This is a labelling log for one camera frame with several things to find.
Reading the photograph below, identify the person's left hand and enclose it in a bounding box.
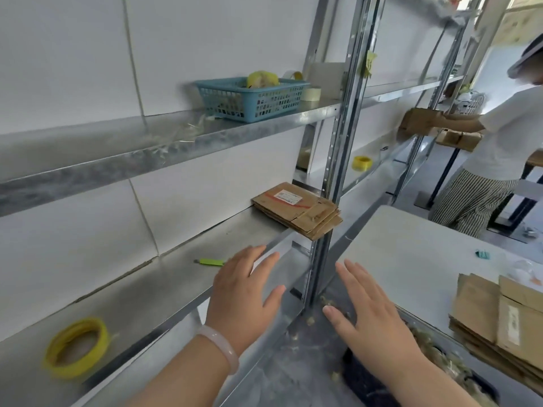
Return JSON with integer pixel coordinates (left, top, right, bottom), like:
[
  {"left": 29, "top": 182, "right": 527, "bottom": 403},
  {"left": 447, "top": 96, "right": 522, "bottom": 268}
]
[{"left": 205, "top": 244, "right": 286, "bottom": 357}]

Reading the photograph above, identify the person's right hand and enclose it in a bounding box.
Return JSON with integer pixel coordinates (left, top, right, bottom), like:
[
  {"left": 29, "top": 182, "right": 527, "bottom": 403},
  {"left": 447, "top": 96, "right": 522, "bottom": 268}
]
[{"left": 322, "top": 259, "right": 425, "bottom": 378}]

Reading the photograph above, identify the white-labelled cardboard box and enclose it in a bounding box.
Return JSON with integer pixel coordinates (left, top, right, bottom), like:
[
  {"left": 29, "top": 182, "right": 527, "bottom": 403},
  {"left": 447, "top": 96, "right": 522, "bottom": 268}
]
[{"left": 251, "top": 181, "right": 340, "bottom": 233}]

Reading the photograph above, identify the assembled brown cardboard box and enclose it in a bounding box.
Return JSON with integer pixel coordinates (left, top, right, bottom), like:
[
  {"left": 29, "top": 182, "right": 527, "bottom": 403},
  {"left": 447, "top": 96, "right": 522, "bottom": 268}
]
[
  {"left": 436, "top": 129, "right": 482, "bottom": 152},
  {"left": 400, "top": 107, "right": 444, "bottom": 138}
]

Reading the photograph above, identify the another person's forearm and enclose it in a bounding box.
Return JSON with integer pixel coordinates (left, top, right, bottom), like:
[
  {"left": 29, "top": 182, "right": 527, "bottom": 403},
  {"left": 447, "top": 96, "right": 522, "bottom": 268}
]
[{"left": 441, "top": 112, "right": 486, "bottom": 134}]

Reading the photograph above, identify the pile of clear tape scraps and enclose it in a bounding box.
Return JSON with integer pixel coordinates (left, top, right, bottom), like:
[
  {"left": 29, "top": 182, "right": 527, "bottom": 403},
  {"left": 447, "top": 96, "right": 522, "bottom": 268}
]
[{"left": 140, "top": 112, "right": 217, "bottom": 162}]

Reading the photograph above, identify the pile of beige paper scraps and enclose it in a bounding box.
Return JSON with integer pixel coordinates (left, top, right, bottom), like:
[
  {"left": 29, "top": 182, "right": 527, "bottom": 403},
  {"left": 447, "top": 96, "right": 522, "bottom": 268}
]
[{"left": 305, "top": 294, "right": 357, "bottom": 327}]

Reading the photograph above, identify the black metal stand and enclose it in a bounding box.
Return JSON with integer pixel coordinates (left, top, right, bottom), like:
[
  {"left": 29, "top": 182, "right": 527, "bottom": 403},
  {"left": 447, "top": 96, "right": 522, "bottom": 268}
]
[
  {"left": 413, "top": 146, "right": 463, "bottom": 209},
  {"left": 488, "top": 173, "right": 543, "bottom": 244}
]

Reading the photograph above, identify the clear plastic bag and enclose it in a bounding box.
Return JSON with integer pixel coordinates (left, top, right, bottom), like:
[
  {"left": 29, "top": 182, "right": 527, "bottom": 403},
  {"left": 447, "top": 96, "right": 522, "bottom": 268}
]
[{"left": 507, "top": 260, "right": 543, "bottom": 287}]

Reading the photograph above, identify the black white striped cloth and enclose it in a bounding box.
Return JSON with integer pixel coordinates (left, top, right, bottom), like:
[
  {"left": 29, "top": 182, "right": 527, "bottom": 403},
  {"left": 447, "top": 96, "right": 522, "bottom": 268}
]
[{"left": 429, "top": 167, "right": 520, "bottom": 238}]

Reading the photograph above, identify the blue plastic basket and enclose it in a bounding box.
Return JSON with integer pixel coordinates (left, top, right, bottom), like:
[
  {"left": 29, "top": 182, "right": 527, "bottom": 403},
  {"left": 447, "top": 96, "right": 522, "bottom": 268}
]
[{"left": 195, "top": 76, "right": 311, "bottom": 123}]

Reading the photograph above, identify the pile of assorted small items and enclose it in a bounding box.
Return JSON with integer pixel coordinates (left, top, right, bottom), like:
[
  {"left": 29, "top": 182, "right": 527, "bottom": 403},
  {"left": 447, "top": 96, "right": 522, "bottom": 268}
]
[{"left": 214, "top": 71, "right": 298, "bottom": 117}]

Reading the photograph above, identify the white bangle bracelet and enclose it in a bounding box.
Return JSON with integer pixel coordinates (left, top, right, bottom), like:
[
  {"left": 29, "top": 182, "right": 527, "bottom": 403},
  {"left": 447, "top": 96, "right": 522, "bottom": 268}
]
[{"left": 195, "top": 325, "right": 240, "bottom": 376}]

